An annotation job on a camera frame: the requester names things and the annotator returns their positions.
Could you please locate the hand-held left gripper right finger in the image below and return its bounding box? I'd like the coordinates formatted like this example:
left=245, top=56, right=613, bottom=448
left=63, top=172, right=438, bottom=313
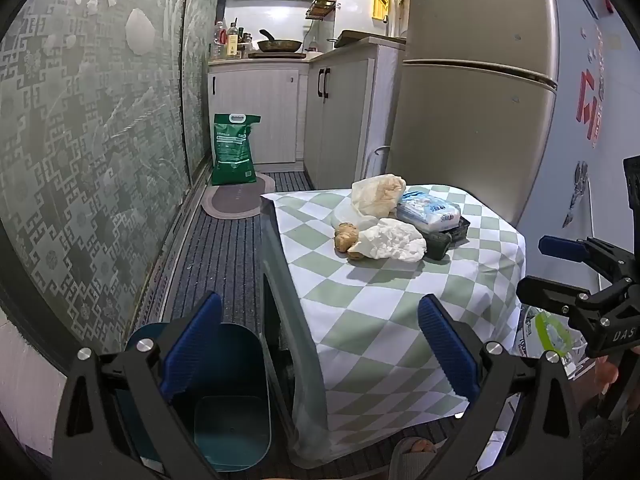
left=417, top=295, right=586, bottom=480

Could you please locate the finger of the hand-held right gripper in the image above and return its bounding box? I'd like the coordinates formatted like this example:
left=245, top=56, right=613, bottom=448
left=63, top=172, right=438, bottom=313
left=516, top=275, right=621, bottom=320
left=539, top=235, right=640, bottom=286

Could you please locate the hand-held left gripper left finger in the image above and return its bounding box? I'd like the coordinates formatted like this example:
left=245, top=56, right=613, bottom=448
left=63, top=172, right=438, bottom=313
left=52, top=290, right=226, bottom=480

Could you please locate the dark teal waste bin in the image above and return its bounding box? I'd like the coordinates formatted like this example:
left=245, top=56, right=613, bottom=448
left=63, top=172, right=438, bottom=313
left=112, top=322, right=273, bottom=473

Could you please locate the white tissue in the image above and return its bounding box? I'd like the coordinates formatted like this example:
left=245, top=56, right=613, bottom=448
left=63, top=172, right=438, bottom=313
left=348, top=220, right=427, bottom=262

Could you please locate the brown ginger root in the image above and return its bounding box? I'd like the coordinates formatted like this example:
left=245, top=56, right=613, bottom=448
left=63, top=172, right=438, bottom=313
left=334, top=222, right=365, bottom=261

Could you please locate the person's right hand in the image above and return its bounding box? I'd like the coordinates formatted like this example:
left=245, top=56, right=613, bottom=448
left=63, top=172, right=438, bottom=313
left=595, top=357, right=623, bottom=398

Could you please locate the white green plastic bag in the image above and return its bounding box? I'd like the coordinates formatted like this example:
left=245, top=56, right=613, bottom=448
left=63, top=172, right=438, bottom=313
left=515, top=305, right=588, bottom=376

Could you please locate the grey striped floor runner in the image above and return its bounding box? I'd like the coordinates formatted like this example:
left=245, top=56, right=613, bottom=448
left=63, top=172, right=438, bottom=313
left=132, top=170, right=468, bottom=466

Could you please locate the dark green lump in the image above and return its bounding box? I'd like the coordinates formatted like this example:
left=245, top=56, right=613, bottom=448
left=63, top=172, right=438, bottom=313
left=422, top=232, right=453, bottom=261

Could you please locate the black plastic tray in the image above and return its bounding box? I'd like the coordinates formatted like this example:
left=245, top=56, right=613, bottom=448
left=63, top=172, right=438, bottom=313
left=420, top=215, right=472, bottom=248

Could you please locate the person's foot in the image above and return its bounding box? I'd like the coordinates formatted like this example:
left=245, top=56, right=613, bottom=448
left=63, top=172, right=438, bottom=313
left=410, top=438, right=442, bottom=461

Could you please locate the grey slipper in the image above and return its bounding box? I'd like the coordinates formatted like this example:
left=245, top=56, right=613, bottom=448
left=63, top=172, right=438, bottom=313
left=389, top=436, right=453, bottom=480

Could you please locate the blue white tissue pack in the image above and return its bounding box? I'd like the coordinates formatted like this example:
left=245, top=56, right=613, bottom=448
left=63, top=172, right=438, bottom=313
left=396, top=191, right=462, bottom=233

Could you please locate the oval grey floor mat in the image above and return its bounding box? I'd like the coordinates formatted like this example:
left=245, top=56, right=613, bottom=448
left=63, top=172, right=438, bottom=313
left=201, top=172, right=276, bottom=221

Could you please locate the cream plastic bag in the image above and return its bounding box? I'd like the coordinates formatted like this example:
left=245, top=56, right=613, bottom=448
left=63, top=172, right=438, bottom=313
left=351, top=173, right=407, bottom=218

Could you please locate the beige two-door refrigerator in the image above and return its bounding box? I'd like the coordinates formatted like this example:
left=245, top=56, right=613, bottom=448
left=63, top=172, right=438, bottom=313
left=387, top=0, right=560, bottom=233

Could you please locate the green rice bag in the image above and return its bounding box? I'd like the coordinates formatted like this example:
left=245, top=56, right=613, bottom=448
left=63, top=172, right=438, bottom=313
left=210, top=112, right=262, bottom=186

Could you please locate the patterned glass sliding door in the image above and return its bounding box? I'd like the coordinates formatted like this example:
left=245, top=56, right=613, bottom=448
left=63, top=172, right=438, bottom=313
left=0, top=0, right=226, bottom=376

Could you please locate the white kitchen cabinet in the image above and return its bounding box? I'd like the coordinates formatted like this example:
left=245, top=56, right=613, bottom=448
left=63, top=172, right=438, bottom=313
left=207, top=57, right=311, bottom=166

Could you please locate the grey double-door cabinet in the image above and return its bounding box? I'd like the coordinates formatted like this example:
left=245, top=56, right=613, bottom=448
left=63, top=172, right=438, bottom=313
left=302, top=40, right=406, bottom=191

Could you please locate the wooden cutting board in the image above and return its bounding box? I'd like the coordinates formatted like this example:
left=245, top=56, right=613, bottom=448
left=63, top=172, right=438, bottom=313
left=334, top=30, right=408, bottom=48

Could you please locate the clear plastic bottle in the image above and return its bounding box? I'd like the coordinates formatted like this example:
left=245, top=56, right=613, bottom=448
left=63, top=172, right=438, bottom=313
left=211, top=21, right=228, bottom=60

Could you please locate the black frying pan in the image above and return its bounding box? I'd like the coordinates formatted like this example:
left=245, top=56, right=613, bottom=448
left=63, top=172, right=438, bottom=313
left=256, top=29, right=304, bottom=53

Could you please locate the black wire wall rack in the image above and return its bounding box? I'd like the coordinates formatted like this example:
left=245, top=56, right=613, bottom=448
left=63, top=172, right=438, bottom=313
left=306, top=0, right=338, bottom=20

